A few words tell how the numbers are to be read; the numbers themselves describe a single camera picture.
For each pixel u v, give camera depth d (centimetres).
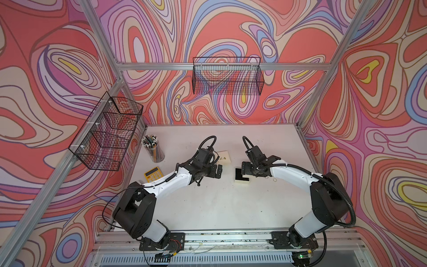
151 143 88
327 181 45
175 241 73
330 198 45
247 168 82
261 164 66
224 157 99
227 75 96
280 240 73
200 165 67
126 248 73
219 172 78
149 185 48
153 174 94
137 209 43
